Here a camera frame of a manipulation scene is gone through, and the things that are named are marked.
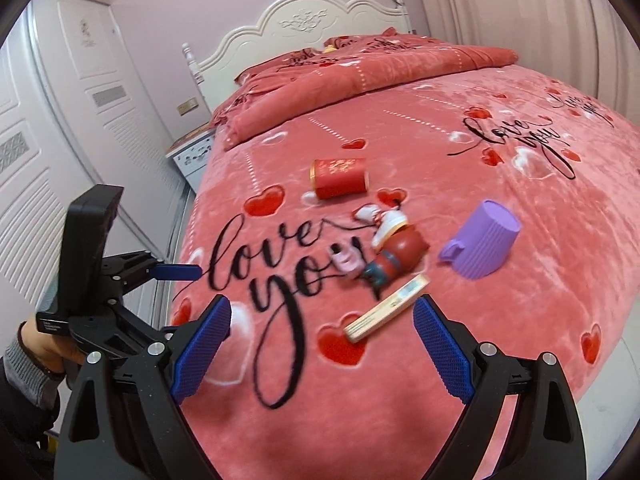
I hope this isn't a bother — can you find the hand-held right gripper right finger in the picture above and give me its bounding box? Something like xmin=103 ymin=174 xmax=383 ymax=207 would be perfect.
xmin=412 ymin=294 xmax=588 ymax=480

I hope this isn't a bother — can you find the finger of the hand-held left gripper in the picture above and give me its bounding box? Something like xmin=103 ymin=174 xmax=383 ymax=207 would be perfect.
xmin=102 ymin=250 xmax=203 ymax=293
xmin=106 ymin=300 xmax=176 ymax=356

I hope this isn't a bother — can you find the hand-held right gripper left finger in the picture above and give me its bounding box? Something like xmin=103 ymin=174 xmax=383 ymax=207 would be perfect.
xmin=52 ymin=294 xmax=233 ymax=480

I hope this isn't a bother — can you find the slim beige box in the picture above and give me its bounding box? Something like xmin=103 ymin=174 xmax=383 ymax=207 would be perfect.
xmin=344 ymin=274 xmax=432 ymax=345

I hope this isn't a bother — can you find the person's left hand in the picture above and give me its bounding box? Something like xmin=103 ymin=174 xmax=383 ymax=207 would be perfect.
xmin=19 ymin=320 xmax=83 ymax=373

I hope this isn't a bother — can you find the pink printed blanket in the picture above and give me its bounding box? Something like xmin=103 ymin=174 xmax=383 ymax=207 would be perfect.
xmin=170 ymin=65 xmax=640 ymax=480

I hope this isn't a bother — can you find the white wardrobe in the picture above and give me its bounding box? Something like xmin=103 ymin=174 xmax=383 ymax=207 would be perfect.
xmin=0 ymin=0 xmax=196 ymax=341

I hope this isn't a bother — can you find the white nightstand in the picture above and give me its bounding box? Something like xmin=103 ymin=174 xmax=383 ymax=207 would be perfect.
xmin=167 ymin=122 xmax=218 ymax=193

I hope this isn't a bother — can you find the purple ribbed cup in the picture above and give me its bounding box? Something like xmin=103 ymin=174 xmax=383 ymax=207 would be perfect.
xmin=439 ymin=199 xmax=522 ymax=282

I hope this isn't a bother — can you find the flat printed box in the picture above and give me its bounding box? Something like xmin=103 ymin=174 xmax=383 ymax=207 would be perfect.
xmin=167 ymin=124 xmax=216 ymax=153

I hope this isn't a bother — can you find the white red small toy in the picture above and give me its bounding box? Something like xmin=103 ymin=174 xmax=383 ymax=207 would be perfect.
xmin=375 ymin=207 xmax=408 ymax=241

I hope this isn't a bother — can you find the red round can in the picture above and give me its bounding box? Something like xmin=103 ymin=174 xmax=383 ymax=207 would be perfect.
xmin=309 ymin=157 xmax=370 ymax=201

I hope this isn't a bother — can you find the pink printed pillow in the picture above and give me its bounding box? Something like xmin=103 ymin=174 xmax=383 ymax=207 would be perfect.
xmin=322 ymin=34 xmax=401 ymax=51
xmin=235 ymin=47 xmax=326 ymax=86

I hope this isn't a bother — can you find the folded pink quilt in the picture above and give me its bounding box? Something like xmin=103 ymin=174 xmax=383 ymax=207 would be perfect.
xmin=210 ymin=35 xmax=518 ymax=153

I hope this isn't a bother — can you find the white carved headboard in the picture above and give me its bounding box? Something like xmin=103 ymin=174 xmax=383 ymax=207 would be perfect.
xmin=181 ymin=0 xmax=416 ymax=111

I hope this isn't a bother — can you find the beige curtain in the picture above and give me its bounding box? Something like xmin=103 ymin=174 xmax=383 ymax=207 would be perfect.
xmin=410 ymin=0 xmax=640 ymax=116

